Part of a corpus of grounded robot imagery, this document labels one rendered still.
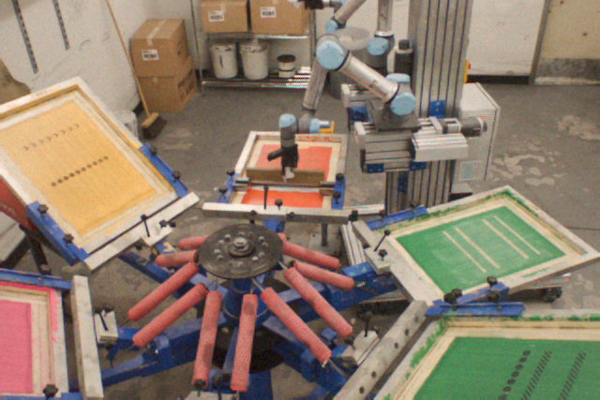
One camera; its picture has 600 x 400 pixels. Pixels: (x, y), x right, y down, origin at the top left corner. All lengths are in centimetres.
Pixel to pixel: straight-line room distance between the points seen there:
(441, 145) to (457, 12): 65
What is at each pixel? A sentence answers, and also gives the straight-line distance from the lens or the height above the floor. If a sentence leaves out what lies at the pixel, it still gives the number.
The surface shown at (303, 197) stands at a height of 95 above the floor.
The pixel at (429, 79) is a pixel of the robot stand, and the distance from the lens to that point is 306.
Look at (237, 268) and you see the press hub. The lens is 195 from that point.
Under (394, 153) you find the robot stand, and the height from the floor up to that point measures 109.
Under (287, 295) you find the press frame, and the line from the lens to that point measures 225.
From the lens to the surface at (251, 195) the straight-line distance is 291.
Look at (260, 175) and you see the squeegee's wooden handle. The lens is 294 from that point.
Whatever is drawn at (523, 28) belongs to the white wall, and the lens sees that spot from 649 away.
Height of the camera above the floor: 259
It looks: 33 degrees down
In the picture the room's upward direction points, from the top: 2 degrees counter-clockwise
